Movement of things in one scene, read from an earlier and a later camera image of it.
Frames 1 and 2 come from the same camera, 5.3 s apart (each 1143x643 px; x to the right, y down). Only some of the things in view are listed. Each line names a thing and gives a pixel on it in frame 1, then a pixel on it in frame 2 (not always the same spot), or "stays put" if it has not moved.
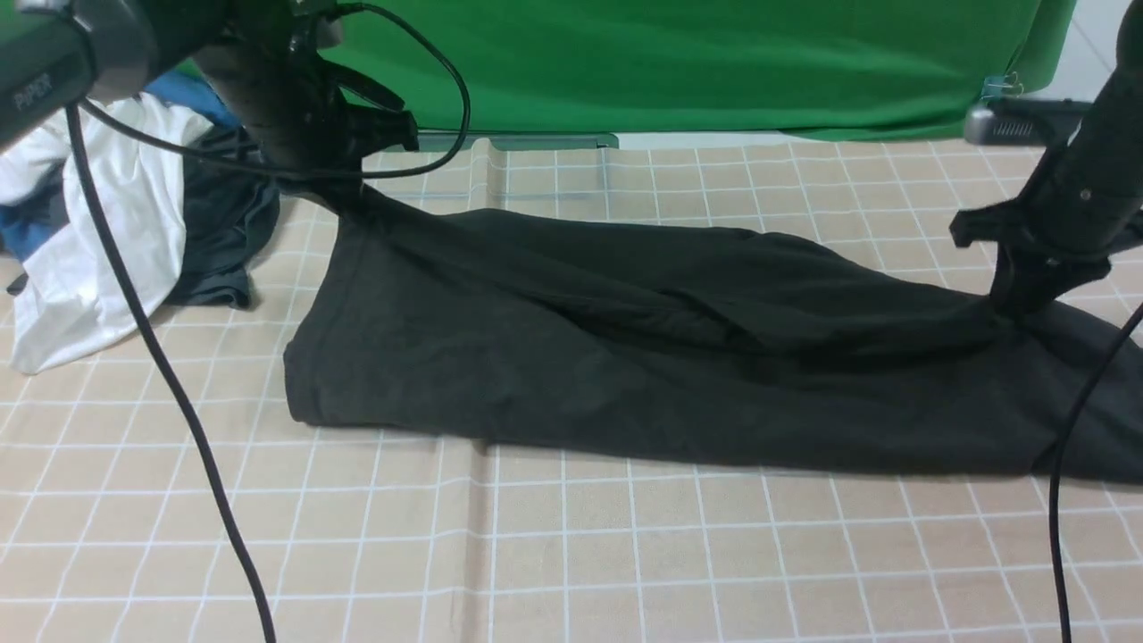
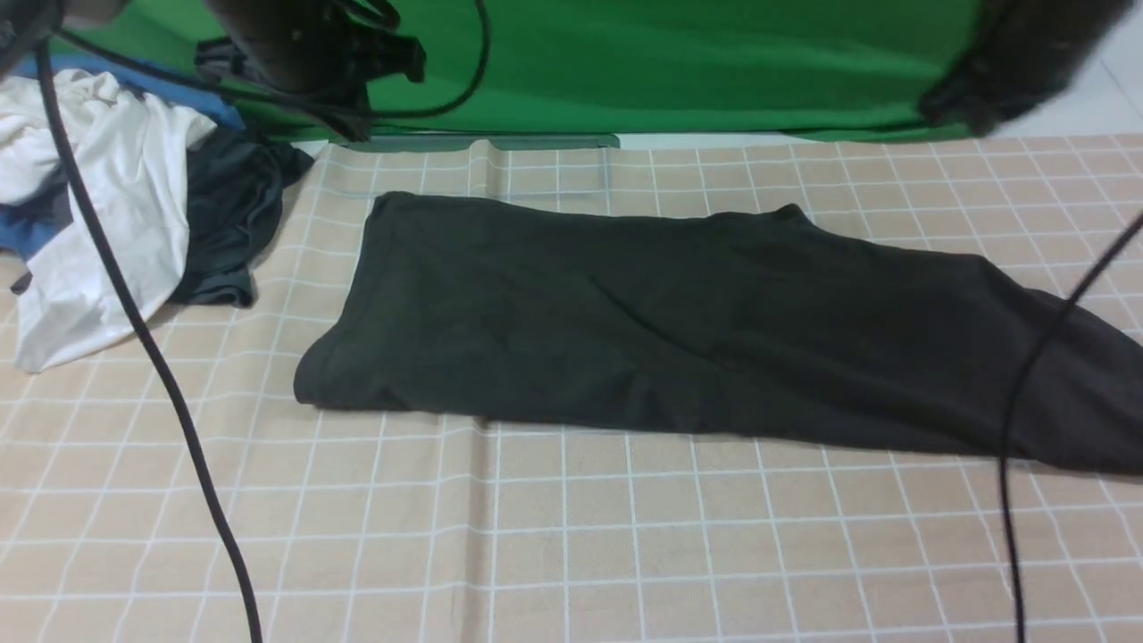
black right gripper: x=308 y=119 -> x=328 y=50
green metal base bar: x=518 y=141 stays put
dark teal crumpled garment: x=230 y=212 stays put
